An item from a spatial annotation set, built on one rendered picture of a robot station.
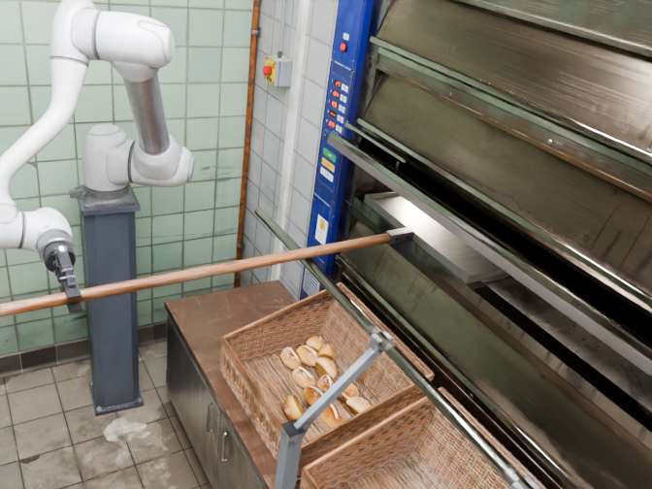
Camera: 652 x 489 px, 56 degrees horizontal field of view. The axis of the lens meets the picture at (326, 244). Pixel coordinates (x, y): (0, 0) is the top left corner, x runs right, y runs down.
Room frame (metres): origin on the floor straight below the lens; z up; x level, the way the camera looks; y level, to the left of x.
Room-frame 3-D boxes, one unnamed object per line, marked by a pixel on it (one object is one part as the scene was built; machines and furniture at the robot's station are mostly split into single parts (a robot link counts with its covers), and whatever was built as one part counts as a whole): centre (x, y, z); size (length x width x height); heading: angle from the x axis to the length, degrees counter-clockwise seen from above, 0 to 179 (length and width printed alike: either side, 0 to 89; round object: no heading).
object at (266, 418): (1.60, -0.04, 0.72); 0.56 x 0.49 x 0.28; 35
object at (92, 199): (2.06, 0.86, 1.03); 0.22 x 0.18 x 0.06; 120
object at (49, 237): (1.39, 0.71, 1.18); 0.09 x 0.06 x 0.09; 124
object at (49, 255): (1.32, 0.67, 1.18); 0.09 x 0.07 x 0.08; 34
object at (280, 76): (2.48, 0.29, 1.46); 0.10 x 0.07 x 0.10; 34
